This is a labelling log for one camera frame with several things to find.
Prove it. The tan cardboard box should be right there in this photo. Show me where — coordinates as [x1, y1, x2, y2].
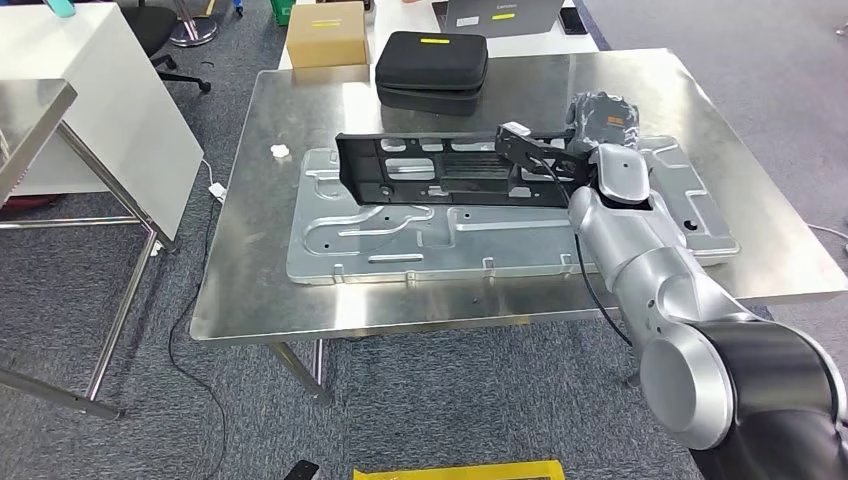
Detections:
[286, 1, 370, 70]

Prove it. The black smartphone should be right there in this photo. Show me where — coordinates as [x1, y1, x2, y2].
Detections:
[558, 6, 590, 36]

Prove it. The red object under table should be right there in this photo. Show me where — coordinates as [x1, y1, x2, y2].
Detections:
[0, 193, 60, 212]

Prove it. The black office chair seat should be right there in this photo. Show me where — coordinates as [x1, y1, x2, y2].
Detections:
[119, 5, 179, 60]

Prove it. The black office chair leg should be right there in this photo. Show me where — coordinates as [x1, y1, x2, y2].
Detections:
[150, 54, 212, 94]

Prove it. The black floor cable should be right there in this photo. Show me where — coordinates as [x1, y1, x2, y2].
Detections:
[166, 198, 229, 480]

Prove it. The stainless steel side table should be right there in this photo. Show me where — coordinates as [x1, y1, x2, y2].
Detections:
[0, 79, 179, 420]

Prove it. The white desk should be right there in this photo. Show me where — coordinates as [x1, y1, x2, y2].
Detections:
[278, 0, 601, 71]

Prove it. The long black plastic part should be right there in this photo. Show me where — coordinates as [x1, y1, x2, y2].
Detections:
[334, 131, 594, 208]

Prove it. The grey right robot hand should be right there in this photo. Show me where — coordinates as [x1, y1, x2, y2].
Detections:
[566, 91, 641, 155]

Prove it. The stainless steel workbench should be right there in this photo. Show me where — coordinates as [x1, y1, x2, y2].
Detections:
[190, 47, 848, 407]

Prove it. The chrome round stool base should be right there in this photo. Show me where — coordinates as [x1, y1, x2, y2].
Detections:
[168, 0, 219, 48]

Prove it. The white floor cable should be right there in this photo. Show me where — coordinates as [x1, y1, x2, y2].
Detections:
[806, 223, 848, 243]

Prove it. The stamped sheet metal panel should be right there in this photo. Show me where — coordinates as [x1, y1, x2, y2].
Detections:
[286, 135, 741, 286]

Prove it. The grey laptop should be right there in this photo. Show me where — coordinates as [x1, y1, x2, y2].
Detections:
[431, 0, 566, 39]

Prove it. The white cabinet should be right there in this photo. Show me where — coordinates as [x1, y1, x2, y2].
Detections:
[0, 3, 205, 241]

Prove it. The black zip case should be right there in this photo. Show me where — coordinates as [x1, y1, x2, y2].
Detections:
[374, 31, 490, 117]

